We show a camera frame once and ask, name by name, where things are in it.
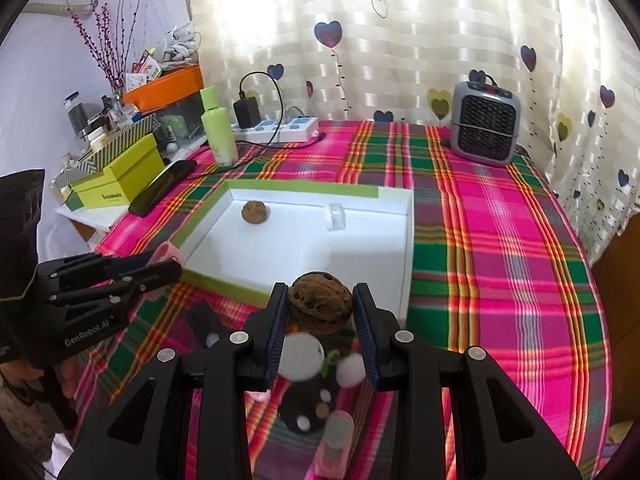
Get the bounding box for white bundled bag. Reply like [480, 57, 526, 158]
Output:
[159, 24, 202, 67]

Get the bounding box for grey space heater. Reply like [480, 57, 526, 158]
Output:
[450, 81, 522, 167]

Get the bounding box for black charger cable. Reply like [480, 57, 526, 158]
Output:
[240, 71, 287, 133]

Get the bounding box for dried pink flower branches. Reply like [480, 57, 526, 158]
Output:
[70, 0, 156, 96]

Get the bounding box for dark glass case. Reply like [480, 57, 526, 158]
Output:
[142, 92, 207, 143]

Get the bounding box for white power strip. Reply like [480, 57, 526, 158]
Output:
[231, 116, 320, 144]

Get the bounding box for black power strip cord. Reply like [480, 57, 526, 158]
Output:
[192, 130, 328, 181]

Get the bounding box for brown walnut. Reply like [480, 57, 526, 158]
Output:
[241, 201, 271, 223]
[288, 271, 356, 333]

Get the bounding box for lime green box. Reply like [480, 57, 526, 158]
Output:
[70, 132, 167, 211]

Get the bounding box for white wall pipe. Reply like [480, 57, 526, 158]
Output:
[27, 1, 98, 17]

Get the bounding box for person's left forearm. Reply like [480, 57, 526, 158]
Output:
[22, 345, 80, 431]

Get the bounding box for white round disc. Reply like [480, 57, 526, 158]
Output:
[277, 332, 323, 380]

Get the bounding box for white side table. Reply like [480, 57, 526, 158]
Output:
[56, 204, 128, 241]

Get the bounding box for black jar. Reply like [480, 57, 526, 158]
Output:
[65, 91, 90, 137]

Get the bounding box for pink toy car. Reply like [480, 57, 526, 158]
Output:
[312, 410, 356, 478]

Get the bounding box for colorful paper packets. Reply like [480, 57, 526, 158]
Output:
[125, 49, 163, 92]

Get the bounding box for chevron patterned box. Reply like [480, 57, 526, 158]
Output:
[64, 112, 161, 178]

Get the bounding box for light green bottle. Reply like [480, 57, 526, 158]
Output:
[200, 86, 239, 165]

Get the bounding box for black smartphone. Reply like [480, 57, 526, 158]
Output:
[129, 160, 197, 217]

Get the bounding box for black rectangular device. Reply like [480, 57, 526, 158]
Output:
[184, 300, 226, 356]

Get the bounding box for black charger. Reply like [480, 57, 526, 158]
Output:
[234, 91, 261, 130]

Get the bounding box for pink green plaid tablecloth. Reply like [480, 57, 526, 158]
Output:
[75, 120, 616, 480]

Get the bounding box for person's patterned clothing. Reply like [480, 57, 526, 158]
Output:
[0, 360, 56, 466]

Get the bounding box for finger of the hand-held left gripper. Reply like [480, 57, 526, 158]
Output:
[40, 252, 168, 281]
[50, 261, 182, 308]

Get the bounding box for black round pink-rimmed device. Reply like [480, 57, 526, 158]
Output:
[276, 377, 342, 434]

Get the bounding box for small cosmetic jars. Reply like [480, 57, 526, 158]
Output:
[87, 94, 136, 141]

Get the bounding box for white green-edged box tray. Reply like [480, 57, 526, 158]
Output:
[172, 178, 416, 328]

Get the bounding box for brown wooden furniture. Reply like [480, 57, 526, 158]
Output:
[592, 225, 640, 431]

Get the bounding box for orange box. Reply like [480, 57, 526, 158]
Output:
[122, 65, 205, 113]

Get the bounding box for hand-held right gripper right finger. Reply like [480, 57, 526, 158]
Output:
[354, 282, 583, 480]

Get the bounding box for white ball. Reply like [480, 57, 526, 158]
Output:
[336, 352, 365, 387]

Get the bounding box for heart print curtain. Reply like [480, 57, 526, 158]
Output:
[185, 0, 640, 266]

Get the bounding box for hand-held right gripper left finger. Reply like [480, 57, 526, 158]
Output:
[57, 282, 289, 480]

